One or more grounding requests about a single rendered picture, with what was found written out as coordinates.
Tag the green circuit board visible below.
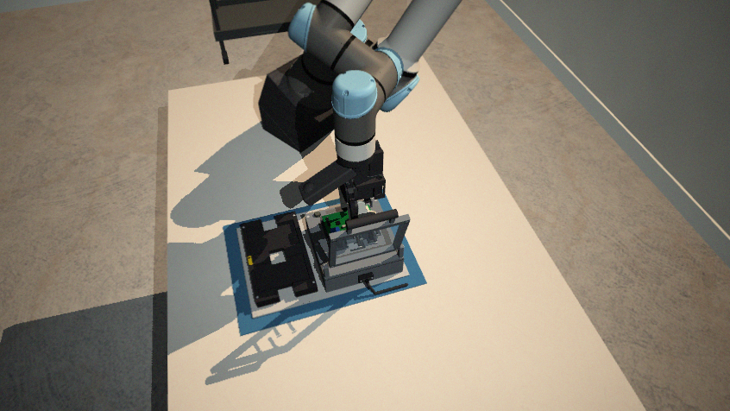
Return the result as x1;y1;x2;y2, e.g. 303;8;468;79
322;211;349;236

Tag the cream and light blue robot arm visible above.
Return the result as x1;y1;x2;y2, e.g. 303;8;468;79
286;0;462;206

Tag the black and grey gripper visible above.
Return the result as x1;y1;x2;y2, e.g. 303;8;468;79
337;140;386;220

